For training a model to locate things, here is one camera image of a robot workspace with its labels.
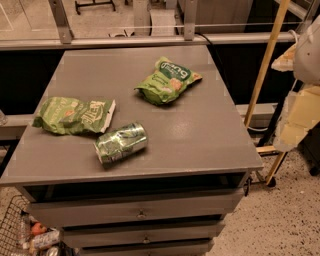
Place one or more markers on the black rolling stand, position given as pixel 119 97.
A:
pixel 78 5

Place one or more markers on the yellow wooden easel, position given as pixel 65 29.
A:
pixel 261 148

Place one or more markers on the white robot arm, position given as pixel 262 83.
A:
pixel 301 110

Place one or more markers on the green soda can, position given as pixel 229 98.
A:
pixel 121 143

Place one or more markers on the green Kettle chip bag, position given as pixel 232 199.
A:
pixel 71 116

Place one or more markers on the wire basket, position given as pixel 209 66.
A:
pixel 15 228

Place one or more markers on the orange fruit in basket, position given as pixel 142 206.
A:
pixel 38 229

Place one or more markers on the grey drawer cabinet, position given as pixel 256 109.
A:
pixel 168 199

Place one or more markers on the metal railing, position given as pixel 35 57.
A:
pixel 53 24

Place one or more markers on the green snack bag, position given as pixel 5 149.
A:
pixel 167 82

